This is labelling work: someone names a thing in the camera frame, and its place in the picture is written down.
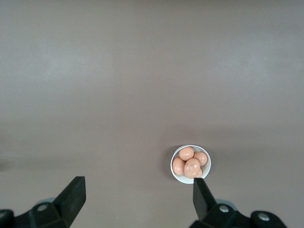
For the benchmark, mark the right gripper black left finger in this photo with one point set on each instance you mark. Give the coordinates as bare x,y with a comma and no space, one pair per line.
71,204

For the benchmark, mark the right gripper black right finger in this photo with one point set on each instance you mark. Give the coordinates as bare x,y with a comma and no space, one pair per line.
204,204

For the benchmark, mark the brown egg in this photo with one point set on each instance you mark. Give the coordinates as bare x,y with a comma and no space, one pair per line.
200,173
202,158
186,153
178,166
191,168

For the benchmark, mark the white round bowl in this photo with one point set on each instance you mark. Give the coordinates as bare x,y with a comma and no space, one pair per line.
180,178

